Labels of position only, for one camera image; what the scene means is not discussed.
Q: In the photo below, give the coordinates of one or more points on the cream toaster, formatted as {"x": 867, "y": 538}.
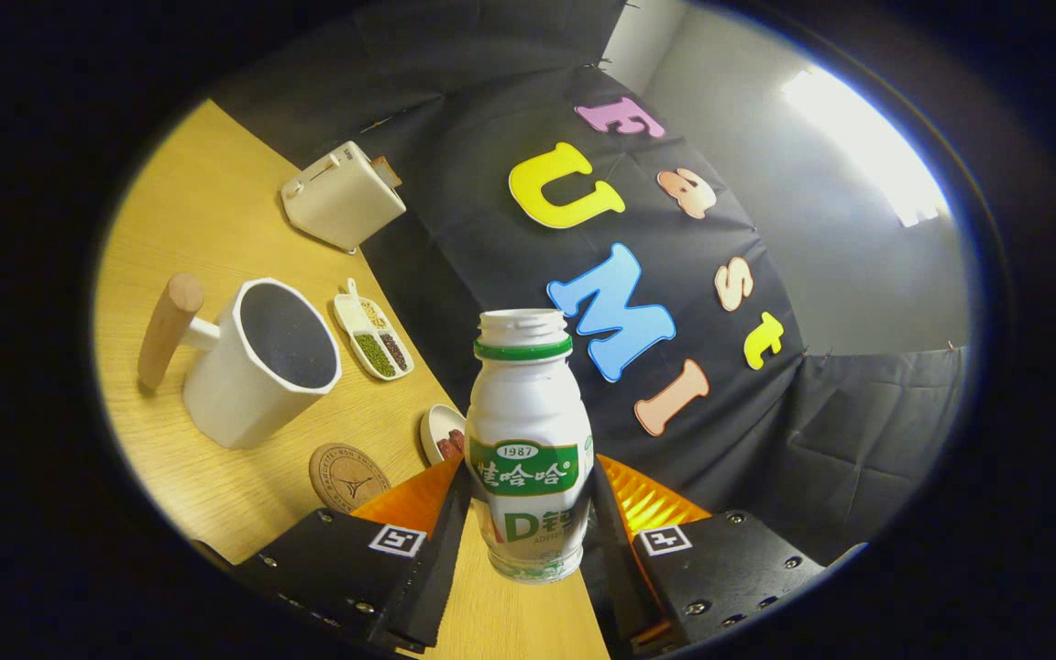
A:
{"x": 340, "y": 197}

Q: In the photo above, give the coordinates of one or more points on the round cork coaster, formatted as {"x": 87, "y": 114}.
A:
{"x": 345, "y": 477}

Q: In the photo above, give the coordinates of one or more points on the white divided bean tray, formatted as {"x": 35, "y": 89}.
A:
{"x": 372, "y": 335}

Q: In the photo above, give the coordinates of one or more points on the toast slice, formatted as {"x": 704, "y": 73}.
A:
{"x": 388, "y": 171}

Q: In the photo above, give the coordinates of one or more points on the black backdrop cloth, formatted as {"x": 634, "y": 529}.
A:
{"x": 491, "y": 119}

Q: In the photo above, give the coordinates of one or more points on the red dried meat slices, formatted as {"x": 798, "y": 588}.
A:
{"x": 451, "y": 445}

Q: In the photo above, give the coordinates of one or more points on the white round plate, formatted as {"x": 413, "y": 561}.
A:
{"x": 436, "y": 426}

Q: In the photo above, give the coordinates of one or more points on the ceiling light panel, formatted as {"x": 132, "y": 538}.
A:
{"x": 867, "y": 147}

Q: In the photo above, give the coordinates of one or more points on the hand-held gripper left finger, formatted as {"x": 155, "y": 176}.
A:
{"x": 432, "y": 568}

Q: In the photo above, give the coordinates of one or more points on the wooden table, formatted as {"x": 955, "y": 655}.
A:
{"x": 207, "y": 202}

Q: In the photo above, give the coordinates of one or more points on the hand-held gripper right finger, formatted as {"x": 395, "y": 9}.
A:
{"x": 610, "y": 568}

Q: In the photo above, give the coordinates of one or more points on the white juice bottle green label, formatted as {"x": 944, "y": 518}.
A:
{"x": 528, "y": 412}

